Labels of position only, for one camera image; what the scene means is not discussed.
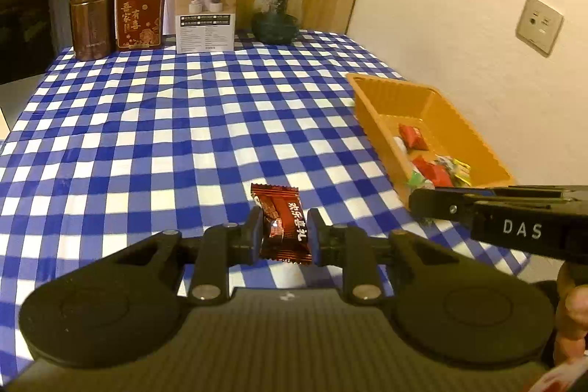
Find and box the white product box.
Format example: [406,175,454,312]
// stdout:
[175,0,240,54]

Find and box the large beige wall socket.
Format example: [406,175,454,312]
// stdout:
[516,0,565,57]

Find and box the black gift box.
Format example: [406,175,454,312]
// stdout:
[0,0,78,86]

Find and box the blue white checkered tablecloth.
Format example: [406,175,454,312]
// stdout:
[0,29,537,297]

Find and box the dark red candy packet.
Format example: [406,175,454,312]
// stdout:
[250,184,314,265]

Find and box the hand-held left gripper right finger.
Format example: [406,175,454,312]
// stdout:
[306,207,478,305]

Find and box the brown tin canister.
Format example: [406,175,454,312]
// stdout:
[70,0,115,62]

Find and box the round glass jar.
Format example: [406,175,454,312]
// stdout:
[251,0,305,44]

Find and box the green candy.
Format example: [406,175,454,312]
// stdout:
[408,172,435,191]

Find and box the person's right hand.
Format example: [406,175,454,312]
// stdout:
[553,262,588,369]

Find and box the red snack packet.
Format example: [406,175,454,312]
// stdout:
[412,155,453,189]

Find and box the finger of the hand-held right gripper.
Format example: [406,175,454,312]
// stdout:
[408,186,479,228]

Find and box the orange plastic tray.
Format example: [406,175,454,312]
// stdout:
[345,73,515,204]

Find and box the red tin box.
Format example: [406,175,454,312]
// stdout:
[115,0,165,50]

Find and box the colourful candy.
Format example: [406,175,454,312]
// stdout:
[436,155,473,187]

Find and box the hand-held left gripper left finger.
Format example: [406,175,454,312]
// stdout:
[87,205,266,305]

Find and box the small red candy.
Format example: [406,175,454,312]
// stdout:
[399,123,429,152]

